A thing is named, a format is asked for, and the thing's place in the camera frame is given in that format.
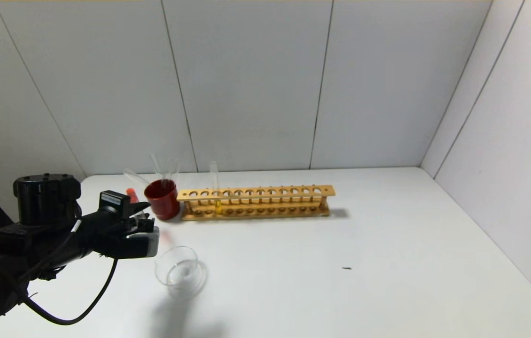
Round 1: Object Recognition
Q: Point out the red plastic cup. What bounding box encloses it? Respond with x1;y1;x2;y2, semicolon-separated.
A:
145;179;181;221

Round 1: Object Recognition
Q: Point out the wooden test tube rack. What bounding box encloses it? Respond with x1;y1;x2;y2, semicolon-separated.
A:
177;185;335;221

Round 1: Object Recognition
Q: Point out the test tube with red pigment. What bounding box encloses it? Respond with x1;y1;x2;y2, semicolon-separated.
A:
126;188;175;247

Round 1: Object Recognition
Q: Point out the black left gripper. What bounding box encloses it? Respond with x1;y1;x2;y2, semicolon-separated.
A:
77;190;155;253

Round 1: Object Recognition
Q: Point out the test tube with yellow pigment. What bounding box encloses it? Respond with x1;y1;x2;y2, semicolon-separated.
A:
209;161;223;215

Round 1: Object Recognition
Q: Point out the clear glass beaker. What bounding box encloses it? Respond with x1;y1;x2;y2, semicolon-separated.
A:
154;246;208;298

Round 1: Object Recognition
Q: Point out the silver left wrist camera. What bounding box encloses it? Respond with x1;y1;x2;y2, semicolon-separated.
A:
127;232;160;259

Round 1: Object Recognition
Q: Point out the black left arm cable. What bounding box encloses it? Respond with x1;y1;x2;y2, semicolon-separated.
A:
20;259;118;326

